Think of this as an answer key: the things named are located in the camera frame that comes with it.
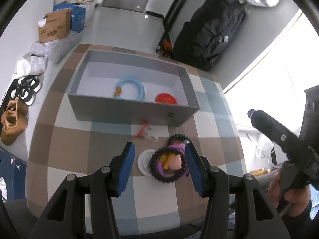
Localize blue jordan bag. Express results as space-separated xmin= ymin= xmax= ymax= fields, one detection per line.
xmin=0 ymin=147 xmax=27 ymax=202

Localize white round pin badge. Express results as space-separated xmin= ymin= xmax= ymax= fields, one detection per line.
xmin=137 ymin=149 xmax=156 ymax=176

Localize brown shoes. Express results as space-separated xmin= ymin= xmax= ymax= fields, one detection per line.
xmin=1 ymin=99 xmax=28 ymax=146

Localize blue cardboard box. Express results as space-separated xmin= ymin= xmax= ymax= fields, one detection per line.
xmin=53 ymin=3 xmax=86 ymax=33

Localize right hand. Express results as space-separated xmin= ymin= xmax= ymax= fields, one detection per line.
xmin=267 ymin=169 xmax=310 ymax=217

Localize black backpack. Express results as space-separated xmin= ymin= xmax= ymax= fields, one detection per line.
xmin=172 ymin=0 xmax=245 ymax=71

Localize grey open cardboard box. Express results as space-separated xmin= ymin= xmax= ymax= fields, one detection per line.
xmin=68 ymin=50 xmax=200 ymax=126

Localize black white sandals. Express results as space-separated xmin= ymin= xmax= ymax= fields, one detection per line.
xmin=9 ymin=75 xmax=42 ymax=106

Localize brown cardboard box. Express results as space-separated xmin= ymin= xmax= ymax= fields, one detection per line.
xmin=37 ymin=9 xmax=71 ymax=43

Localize clear plastic bags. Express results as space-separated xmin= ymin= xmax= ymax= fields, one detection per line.
xmin=15 ymin=31 xmax=81 ymax=77

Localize blue ring bracelet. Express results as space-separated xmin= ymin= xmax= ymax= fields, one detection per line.
xmin=113 ymin=76 xmax=146 ymax=102

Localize red clear plastic packet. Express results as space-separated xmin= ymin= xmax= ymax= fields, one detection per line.
xmin=136 ymin=121 xmax=159 ymax=142

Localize checkered tablecloth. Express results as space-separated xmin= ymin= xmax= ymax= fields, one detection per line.
xmin=26 ymin=44 xmax=246 ymax=236

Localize purple ring bracelet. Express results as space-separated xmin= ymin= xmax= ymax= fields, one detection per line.
xmin=154 ymin=141 xmax=190 ymax=180

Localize red round disc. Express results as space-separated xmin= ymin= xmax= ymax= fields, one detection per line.
xmin=155 ymin=93 xmax=177 ymax=105

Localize dark beaded bracelet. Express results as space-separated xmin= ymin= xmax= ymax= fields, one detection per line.
xmin=167 ymin=133 xmax=192 ymax=150
xmin=149 ymin=147 xmax=190 ymax=185

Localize pink pig charm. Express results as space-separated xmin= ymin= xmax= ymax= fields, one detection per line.
xmin=159 ymin=153 xmax=182 ymax=171

